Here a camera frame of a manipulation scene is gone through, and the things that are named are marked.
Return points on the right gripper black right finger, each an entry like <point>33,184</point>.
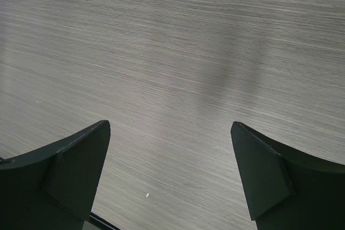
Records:
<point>286,188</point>

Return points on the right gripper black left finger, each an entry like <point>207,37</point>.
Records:
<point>54,187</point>

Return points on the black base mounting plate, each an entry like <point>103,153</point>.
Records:
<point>96,222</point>

